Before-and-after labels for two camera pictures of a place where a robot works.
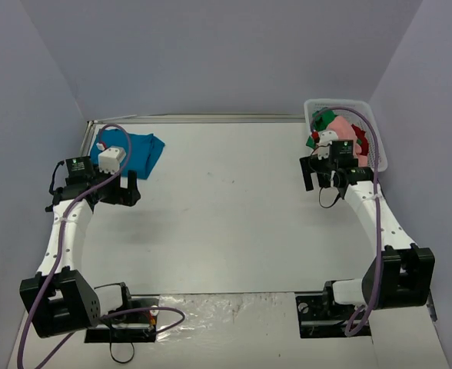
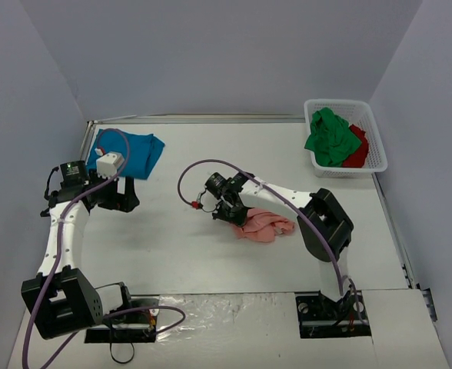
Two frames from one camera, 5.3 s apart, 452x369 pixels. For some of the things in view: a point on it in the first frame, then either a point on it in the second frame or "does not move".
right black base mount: [320, 316] does not move
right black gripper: [317, 176] to [233, 211]
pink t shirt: [343, 131] to [263, 226]
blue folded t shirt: [142, 151] does not move
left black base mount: [135, 321] does not move
